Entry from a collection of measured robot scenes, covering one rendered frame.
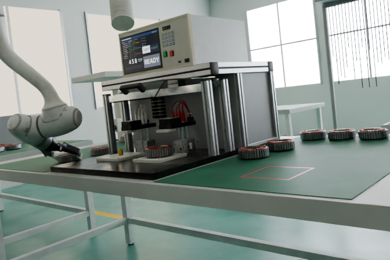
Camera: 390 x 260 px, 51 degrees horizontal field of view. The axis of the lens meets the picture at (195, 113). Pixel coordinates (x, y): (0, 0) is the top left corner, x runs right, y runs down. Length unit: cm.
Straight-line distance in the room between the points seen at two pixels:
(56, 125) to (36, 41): 508
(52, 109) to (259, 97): 85
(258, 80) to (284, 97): 680
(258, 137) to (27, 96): 515
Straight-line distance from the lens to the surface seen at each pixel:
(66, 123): 169
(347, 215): 91
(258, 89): 176
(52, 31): 690
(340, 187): 101
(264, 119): 178
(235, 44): 183
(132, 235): 303
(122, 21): 296
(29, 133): 176
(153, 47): 174
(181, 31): 163
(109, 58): 741
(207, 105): 149
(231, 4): 934
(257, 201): 100
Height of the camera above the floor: 99
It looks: 2 degrees down
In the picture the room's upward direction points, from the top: 6 degrees counter-clockwise
